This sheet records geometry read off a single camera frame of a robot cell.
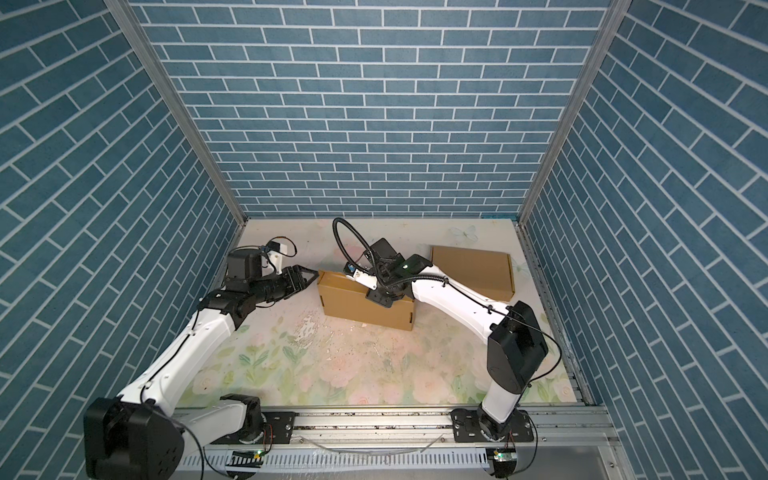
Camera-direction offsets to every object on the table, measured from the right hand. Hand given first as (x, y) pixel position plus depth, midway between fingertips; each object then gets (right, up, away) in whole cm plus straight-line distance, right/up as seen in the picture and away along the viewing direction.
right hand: (374, 283), depth 84 cm
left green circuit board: (-30, -42, -12) cm, 53 cm away
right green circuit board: (+33, -42, -10) cm, 55 cm away
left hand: (-16, +2, -5) cm, 17 cm away
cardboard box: (-7, -3, -6) cm, 10 cm away
